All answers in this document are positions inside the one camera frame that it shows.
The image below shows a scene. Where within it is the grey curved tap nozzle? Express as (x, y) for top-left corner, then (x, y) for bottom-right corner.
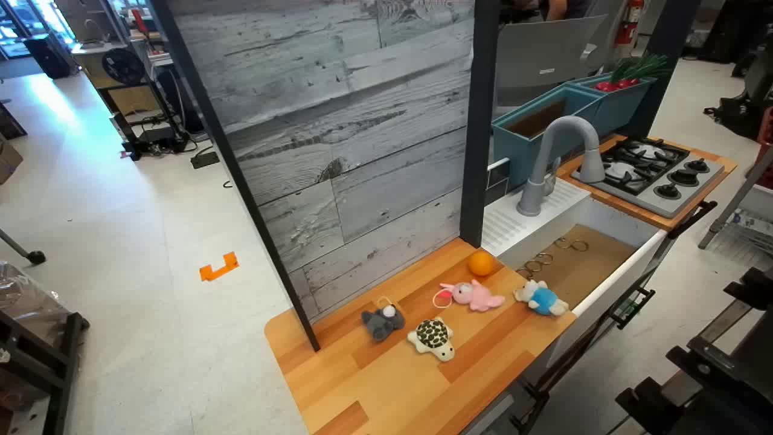
(516, 114), (607, 220)

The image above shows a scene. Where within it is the grey wood-pattern backdrop panel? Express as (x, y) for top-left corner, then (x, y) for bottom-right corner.
(173, 0), (478, 322)

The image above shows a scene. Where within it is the orange ball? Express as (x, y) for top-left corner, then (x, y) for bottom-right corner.
(467, 249), (501, 280)

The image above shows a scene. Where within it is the grey plush toy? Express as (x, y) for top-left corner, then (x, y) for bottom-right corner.
(360, 297), (409, 345)

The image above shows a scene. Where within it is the pink plush toy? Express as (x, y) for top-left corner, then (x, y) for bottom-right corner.
(430, 278), (508, 315)

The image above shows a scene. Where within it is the cream green-spotted plush turtle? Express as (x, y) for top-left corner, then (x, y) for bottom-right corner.
(406, 315), (460, 365)

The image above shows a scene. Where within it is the white toy kitchen sink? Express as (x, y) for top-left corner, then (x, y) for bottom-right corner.
(482, 177), (673, 365)

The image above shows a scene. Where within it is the teal storage bin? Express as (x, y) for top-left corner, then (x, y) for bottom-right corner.
(491, 75), (661, 194)

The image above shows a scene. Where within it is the blue and white plush bunny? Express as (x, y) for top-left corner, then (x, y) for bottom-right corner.
(512, 278), (571, 320)

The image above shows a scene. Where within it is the grey box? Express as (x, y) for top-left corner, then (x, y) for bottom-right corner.
(493, 12), (629, 106)

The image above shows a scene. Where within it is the red toy food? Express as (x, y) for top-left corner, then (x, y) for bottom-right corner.
(594, 75), (644, 95)

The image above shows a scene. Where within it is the toy gas stove top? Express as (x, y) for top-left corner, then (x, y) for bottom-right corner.
(593, 135), (716, 220)

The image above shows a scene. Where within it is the cluttered equipment cart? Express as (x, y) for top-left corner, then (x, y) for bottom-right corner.
(55, 0), (209, 162)

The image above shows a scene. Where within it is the green toy vegetable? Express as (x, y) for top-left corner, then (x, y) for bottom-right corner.
(609, 54), (676, 85)

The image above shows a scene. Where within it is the red fire extinguisher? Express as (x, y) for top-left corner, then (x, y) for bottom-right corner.
(613, 0), (647, 49)

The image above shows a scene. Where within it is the wooden board under stove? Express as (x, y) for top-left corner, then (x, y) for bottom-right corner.
(555, 130), (739, 236)

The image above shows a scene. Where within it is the white metal stand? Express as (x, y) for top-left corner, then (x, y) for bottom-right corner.
(696, 142), (773, 252)

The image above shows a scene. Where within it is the black tripod leg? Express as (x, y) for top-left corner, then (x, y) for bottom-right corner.
(0, 228), (48, 269)

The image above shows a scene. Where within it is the dark shelf rack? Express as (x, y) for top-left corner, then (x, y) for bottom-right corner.
(0, 256), (92, 435)

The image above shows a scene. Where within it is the black upright frame post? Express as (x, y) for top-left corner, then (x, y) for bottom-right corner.
(460, 0), (503, 249)

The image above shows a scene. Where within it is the black slanted frame post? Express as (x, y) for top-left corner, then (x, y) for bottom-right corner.
(148, 0), (324, 354)

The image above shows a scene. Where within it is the grey tap lever handle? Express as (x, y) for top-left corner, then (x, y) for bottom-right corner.
(536, 165), (563, 201)

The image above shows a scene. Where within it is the black metal rig frame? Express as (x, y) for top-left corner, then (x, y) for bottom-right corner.
(613, 263), (773, 435)

